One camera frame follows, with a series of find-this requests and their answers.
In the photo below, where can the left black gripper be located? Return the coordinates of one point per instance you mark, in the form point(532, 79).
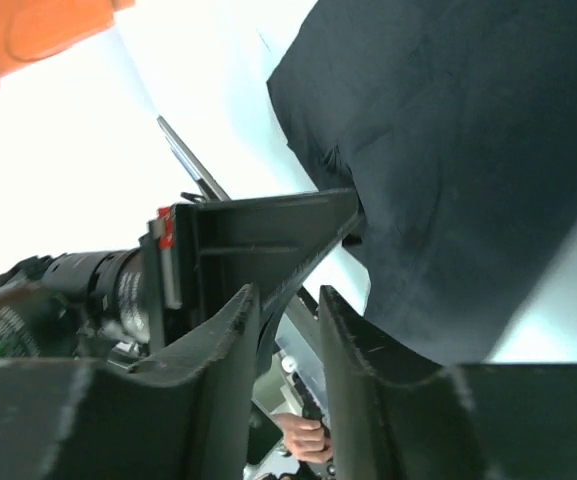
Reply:
point(273, 243)

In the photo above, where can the person's hand in background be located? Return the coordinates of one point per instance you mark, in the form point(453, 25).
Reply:
point(304, 438)

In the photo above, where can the black paper napkin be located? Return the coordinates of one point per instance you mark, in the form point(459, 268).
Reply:
point(456, 124)

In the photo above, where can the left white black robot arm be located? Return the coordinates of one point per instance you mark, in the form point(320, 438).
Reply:
point(80, 304)

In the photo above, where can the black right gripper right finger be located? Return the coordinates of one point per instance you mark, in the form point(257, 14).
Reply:
point(397, 415)

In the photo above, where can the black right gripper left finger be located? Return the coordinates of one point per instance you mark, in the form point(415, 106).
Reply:
point(182, 413)

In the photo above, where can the orange plastic basket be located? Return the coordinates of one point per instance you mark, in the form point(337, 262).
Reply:
point(31, 31)

